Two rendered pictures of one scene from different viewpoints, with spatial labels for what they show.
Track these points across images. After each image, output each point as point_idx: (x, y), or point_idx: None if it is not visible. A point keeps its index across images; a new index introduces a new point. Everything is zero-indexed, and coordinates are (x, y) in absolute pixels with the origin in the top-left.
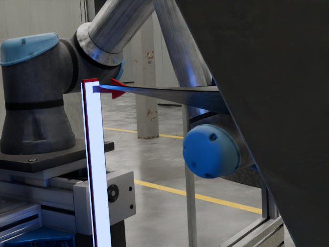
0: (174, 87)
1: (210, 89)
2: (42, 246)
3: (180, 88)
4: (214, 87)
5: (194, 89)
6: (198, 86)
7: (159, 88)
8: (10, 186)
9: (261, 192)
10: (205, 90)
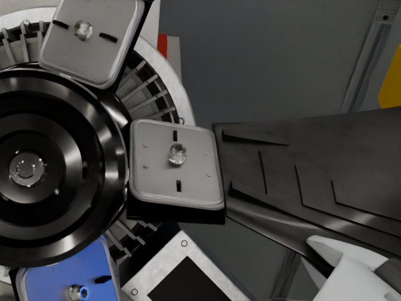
0: (391, 118)
1: (347, 116)
2: None
3: (378, 114)
4: (352, 122)
5: (361, 113)
6: (380, 131)
7: (392, 107)
8: None
9: None
10: (349, 113)
